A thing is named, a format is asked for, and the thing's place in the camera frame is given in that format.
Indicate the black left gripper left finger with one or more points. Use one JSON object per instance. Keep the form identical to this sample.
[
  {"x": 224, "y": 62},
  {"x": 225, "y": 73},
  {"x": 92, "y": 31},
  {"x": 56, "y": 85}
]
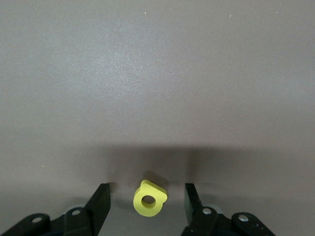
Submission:
[{"x": 81, "y": 216}]

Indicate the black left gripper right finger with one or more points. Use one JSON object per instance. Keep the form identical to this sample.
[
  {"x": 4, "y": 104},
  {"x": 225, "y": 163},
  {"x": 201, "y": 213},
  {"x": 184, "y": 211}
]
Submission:
[{"x": 211, "y": 216}]

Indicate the yellow foam letter d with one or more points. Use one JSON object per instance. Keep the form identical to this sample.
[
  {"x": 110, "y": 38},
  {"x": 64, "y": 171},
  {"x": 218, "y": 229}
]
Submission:
[{"x": 148, "y": 199}]

